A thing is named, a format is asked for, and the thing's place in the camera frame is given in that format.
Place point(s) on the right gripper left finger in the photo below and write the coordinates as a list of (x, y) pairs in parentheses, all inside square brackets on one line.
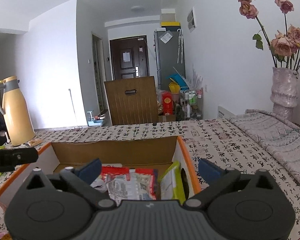
[(79, 180)]

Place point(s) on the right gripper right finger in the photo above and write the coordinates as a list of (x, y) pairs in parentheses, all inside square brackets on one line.
[(220, 181)]

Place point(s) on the red snack packet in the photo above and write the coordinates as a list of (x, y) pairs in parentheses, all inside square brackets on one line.
[(145, 178)]

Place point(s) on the green snack packet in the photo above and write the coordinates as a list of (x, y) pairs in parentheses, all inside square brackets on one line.
[(171, 185)]

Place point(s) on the white printed snack packet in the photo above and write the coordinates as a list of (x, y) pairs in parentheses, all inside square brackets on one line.
[(122, 187)]

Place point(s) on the calligraphy tablecloth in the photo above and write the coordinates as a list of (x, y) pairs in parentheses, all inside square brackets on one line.
[(217, 140)]

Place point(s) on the blue toy on floor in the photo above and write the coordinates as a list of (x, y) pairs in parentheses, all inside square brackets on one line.
[(97, 121)]

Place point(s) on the yellow thermos jug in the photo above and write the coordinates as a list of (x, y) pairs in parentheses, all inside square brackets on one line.
[(14, 109)]

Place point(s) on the orange white cardboard box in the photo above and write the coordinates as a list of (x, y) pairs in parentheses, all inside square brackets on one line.
[(156, 153)]

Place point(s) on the folded patterned cloth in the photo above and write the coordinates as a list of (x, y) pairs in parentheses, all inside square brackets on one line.
[(277, 135)]

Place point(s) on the metal storage cart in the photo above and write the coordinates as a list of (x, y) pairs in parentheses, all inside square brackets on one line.
[(191, 101)]

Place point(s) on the brown wooden chair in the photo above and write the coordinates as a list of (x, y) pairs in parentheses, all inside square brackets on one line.
[(132, 101)]

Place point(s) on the red gift box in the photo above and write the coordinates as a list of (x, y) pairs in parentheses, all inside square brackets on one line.
[(167, 103)]

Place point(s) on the pink ribbed vase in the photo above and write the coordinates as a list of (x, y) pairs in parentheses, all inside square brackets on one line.
[(284, 92)]

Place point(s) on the dark brown entrance door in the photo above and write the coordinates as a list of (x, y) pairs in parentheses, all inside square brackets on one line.
[(129, 57)]

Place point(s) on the grey refrigerator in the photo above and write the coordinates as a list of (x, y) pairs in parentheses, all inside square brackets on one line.
[(167, 58)]

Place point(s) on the dried pink roses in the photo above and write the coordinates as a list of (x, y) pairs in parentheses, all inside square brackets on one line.
[(285, 46)]

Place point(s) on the yellow box on refrigerator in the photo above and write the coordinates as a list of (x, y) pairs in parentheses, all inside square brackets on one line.
[(170, 24)]

